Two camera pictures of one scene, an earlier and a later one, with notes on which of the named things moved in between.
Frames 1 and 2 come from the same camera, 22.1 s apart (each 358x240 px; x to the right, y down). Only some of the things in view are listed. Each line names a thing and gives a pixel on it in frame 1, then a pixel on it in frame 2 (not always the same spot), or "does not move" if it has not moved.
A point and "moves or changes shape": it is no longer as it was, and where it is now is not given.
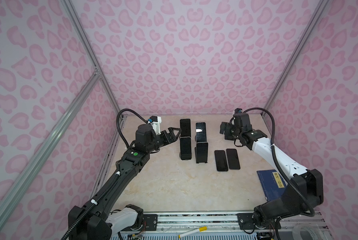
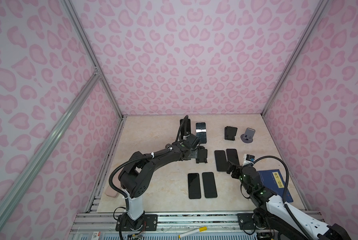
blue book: (272, 184) does not move
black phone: (185, 148) moves or changes shape
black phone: (221, 160) does not move
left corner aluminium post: (90, 50) does not move
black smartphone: (233, 159) does not move
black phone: (201, 132) does not move
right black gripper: (227, 131) -> (237, 169)
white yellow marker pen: (201, 229) does not move
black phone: (201, 151) -> (194, 186)
